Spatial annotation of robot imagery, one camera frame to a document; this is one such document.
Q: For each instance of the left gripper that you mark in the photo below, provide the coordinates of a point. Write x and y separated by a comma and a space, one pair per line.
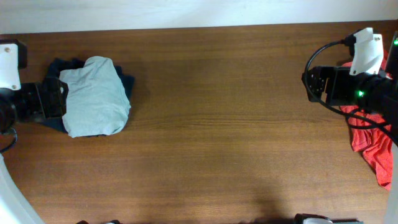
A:
36, 94

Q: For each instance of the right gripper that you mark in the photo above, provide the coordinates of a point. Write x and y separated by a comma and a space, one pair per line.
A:
337, 76

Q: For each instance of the light blue t-shirt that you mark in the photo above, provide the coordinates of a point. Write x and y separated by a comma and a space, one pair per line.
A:
96, 102

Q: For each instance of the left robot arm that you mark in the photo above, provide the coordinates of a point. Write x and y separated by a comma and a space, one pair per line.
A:
15, 208

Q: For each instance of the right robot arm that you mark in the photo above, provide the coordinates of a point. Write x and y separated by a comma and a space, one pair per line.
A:
365, 93

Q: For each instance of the folded black garment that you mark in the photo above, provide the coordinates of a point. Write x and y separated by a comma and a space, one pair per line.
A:
59, 65

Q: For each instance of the red printed t-shirt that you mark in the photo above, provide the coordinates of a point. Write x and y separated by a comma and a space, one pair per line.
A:
374, 146

